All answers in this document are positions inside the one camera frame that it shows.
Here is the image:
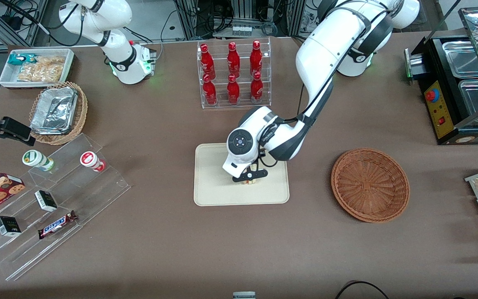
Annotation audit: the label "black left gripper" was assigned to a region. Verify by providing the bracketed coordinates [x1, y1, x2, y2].
[233, 168, 269, 186]

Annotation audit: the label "red lid yogurt cup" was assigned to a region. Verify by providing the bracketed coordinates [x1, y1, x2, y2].
[80, 151, 107, 172]

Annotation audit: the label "white rectangular snack bin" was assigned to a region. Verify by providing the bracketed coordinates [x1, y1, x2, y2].
[0, 48, 75, 90]

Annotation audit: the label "triangular layered sandwich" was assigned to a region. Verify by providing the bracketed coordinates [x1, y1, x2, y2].
[241, 163, 261, 186]

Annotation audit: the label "snickers chocolate bar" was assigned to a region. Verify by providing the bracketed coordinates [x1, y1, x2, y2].
[37, 210, 78, 240]

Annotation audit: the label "large brown wicker basket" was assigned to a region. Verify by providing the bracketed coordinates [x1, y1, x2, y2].
[331, 148, 410, 224]

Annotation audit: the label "clear acrylic stepped display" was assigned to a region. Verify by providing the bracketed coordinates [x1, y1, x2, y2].
[0, 133, 132, 282]

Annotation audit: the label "black food warmer machine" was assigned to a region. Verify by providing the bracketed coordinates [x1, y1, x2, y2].
[404, 6, 478, 146]

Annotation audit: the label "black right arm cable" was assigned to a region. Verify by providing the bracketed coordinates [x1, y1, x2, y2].
[0, 0, 86, 47]

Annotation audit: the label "small tan wicker basket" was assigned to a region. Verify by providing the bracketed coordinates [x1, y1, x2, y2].
[29, 81, 88, 145]

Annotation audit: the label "beige rectangular tray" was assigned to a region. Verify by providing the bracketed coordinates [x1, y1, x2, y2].
[193, 141, 290, 207]

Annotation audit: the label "teal snack packet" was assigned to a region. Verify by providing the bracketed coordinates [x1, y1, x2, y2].
[7, 53, 38, 66]

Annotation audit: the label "clear acrylic bottle rack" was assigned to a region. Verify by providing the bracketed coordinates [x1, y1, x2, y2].
[197, 37, 272, 110]

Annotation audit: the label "clear bag of crackers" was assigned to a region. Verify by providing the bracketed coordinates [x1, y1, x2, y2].
[34, 56, 66, 69]
[17, 62, 63, 83]

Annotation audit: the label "small black carton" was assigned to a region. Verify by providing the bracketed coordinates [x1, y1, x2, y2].
[34, 190, 58, 213]
[0, 216, 22, 238]

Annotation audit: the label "green lid yogurt cup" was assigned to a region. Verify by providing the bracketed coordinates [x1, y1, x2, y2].
[22, 149, 55, 172]

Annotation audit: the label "red cola bottle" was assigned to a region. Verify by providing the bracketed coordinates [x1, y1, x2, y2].
[200, 44, 215, 79]
[202, 74, 217, 105]
[250, 40, 263, 77]
[227, 74, 240, 105]
[227, 42, 241, 78]
[250, 71, 264, 103]

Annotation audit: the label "aluminium frame rack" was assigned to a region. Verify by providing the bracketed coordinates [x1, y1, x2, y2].
[175, 0, 306, 40]

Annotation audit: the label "black floor cable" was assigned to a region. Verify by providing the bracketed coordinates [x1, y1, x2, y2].
[334, 281, 390, 299]

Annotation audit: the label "stacked foil containers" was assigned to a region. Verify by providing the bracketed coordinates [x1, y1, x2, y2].
[30, 86, 78, 135]

